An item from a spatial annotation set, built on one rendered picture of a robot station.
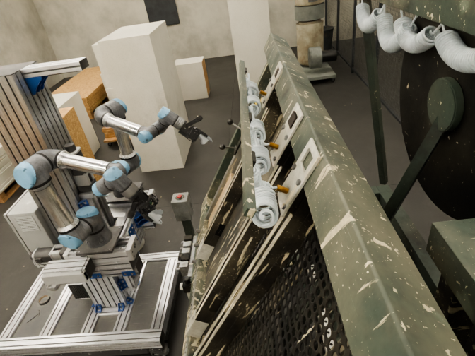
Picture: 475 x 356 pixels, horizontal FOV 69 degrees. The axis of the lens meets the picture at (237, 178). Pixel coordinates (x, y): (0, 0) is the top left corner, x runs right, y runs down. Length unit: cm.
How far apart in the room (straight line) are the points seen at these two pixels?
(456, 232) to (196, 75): 647
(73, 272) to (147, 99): 267
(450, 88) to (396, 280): 85
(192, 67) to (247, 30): 180
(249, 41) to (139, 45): 197
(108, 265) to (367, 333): 195
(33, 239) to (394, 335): 234
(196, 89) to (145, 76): 289
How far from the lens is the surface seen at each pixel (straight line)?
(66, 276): 231
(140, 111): 454
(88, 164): 186
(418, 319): 54
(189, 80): 710
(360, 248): 58
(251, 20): 558
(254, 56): 569
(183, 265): 228
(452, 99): 130
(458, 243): 87
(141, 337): 273
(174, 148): 467
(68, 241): 205
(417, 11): 147
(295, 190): 86
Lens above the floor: 237
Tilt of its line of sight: 33 degrees down
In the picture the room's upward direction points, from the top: 9 degrees counter-clockwise
